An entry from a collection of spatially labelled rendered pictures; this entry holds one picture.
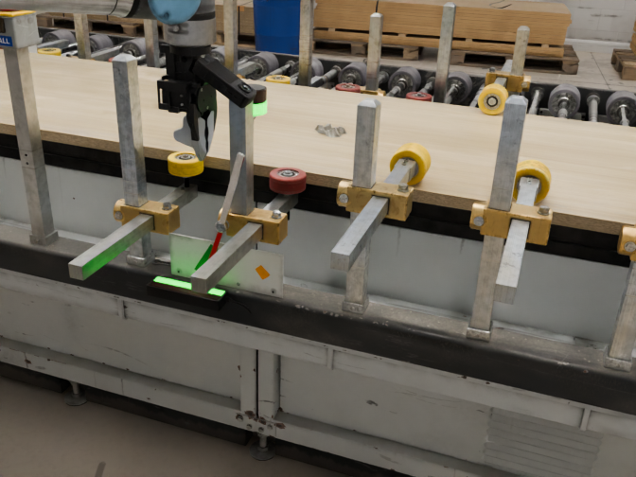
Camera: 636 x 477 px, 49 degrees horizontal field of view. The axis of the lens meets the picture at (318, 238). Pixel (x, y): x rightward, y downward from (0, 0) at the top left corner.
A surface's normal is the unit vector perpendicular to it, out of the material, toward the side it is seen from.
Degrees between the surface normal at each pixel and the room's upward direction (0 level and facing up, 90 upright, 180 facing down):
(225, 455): 0
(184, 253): 90
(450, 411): 90
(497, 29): 90
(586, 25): 90
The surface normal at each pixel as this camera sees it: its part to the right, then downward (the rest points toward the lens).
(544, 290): -0.33, 0.40
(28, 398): 0.04, -0.90
